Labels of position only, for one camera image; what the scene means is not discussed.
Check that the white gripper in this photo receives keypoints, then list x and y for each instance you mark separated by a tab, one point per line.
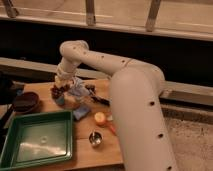
62	80

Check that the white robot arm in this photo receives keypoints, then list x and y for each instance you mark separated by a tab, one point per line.
134	92

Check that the small metal cup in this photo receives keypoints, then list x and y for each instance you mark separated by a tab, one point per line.
95	139

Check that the crumpled light blue cloth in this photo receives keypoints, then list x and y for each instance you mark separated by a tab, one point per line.
78	88

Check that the blue sponge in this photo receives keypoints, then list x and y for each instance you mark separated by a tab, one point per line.
81	112

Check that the dark brown bowl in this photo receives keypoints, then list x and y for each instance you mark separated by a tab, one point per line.
26	102

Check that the banana slice pieces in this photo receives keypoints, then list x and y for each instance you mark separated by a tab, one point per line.
109	118

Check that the green plastic tray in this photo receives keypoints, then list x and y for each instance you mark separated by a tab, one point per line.
38	139

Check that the orange carrot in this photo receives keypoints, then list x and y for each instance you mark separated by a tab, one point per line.
112	129

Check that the wooden table board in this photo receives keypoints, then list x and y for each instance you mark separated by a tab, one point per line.
85	156

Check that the black handled knife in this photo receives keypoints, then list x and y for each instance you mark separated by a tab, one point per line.
98	99

